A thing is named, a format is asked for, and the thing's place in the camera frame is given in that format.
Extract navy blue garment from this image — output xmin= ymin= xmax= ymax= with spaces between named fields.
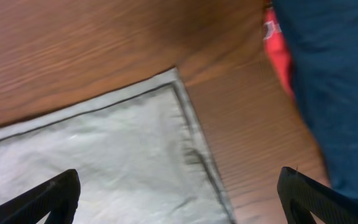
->
xmin=273 ymin=0 xmax=358 ymax=202

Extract light khaki shorts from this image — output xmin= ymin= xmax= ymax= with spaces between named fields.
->
xmin=0 ymin=68 xmax=235 ymax=224

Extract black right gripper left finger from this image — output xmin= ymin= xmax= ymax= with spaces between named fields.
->
xmin=0 ymin=169 xmax=81 ymax=224

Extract red garment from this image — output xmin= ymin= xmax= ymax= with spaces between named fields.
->
xmin=264 ymin=6 xmax=294 ymax=98

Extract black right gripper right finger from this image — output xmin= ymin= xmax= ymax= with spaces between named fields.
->
xmin=277 ymin=167 xmax=358 ymax=224

